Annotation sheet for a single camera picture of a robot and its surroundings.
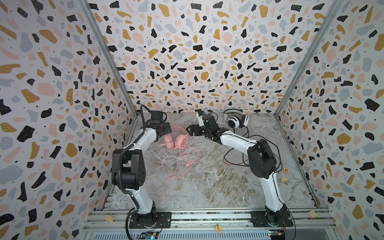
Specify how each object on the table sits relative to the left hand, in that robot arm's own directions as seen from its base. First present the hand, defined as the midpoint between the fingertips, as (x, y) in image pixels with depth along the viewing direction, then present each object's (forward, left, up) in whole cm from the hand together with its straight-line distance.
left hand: (165, 126), depth 94 cm
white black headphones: (+9, -48, -7) cm, 50 cm away
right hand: (-1, -15, +1) cm, 15 cm away
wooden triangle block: (-30, -71, -14) cm, 78 cm away
